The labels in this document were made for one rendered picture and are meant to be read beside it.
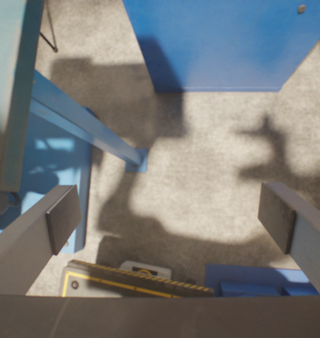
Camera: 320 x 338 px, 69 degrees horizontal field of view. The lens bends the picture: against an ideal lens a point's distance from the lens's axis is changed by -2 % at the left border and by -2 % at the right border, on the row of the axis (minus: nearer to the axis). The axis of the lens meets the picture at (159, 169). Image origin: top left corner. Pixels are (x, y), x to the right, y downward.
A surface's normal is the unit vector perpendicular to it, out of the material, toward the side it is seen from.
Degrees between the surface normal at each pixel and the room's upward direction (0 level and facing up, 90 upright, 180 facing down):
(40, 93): 90
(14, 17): 0
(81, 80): 0
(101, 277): 0
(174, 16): 90
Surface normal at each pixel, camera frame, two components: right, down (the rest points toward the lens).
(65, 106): 0.99, 0.04
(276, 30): -0.05, 0.99
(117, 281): -0.14, -0.12
